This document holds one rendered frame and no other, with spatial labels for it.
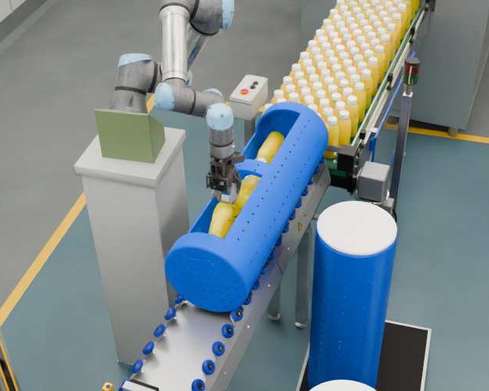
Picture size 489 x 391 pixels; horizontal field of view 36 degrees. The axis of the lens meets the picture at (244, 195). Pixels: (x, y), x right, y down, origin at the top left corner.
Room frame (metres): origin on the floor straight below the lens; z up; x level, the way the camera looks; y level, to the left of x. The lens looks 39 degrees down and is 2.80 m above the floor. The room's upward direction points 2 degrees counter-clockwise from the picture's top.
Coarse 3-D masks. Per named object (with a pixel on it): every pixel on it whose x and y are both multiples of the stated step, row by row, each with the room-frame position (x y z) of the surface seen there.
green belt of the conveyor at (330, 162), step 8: (400, 56) 3.39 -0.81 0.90; (384, 72) 3.23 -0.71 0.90; (392, 72) 3.23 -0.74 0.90; (384, 88) 3.08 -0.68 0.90; (376, 104) 2.95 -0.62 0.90; (368, 120) 2.81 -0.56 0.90; (328, 160) 2.53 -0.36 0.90; (336, 160) 2.52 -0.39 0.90; (328, 168) 2.49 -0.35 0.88; (344, 176) 2.47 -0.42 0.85
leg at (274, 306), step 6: (276, 288) 2.43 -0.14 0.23; (276, 294) 2.43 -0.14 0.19; (270, 300) 2.44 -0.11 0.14; (276, 300) 2.43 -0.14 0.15; (270, 306) 2.44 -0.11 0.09; (276, 306) 2.43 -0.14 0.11; (270, 312) 2.44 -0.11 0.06; (276, 312) 2.43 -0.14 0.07; (270, 318) 2.44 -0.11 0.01; (276, 318) 2.44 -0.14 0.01
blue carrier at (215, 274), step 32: (256, 128) 2.46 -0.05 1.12; (288, 128) 2.46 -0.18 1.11; (320, 128) 2.37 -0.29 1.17; (256, 160) 2.09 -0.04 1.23; (288, 160) 2.13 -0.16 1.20; (320, 160) 2.33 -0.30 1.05; (224, 192) 2.14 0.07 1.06; (256, 192) 1.93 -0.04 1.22; (288, 192) 2.00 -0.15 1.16; (192, 224) 1.92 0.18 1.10; (256, 224) 1.80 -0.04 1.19; (192, 256) 1.67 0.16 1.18; (224, 256) 1.64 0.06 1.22; (256, 256) 1.71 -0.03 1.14; (192, 288) 1.67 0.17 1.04; (224, 288) 1.63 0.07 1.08
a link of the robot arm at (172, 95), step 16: (176, 0) 2.21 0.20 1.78; (192, 0) 2.23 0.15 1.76; (160, 16) 2.20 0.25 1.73; (176, 16) 2.16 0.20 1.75; (176, 32) 2.10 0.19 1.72; (176, 48) 2.05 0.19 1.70; (176, 64) 1.99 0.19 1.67; (176, 80) 1.94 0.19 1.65; (160, 96) 1.88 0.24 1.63; (176, 96) 1.89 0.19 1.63; (192, 96) 1.91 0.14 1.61
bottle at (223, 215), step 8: (216, 208) 1.83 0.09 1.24; (224, 208) 1.82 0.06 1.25; (232, 208) 1.83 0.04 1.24; (216, 216) 1.81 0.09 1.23; (224, 216) 1.80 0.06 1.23; (232, 216) 1.81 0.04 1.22; (216, 224) 1.79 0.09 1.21; (224, 224) 1.79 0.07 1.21; (216, 232) 1.77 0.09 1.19; (224, 232) 1.77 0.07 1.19
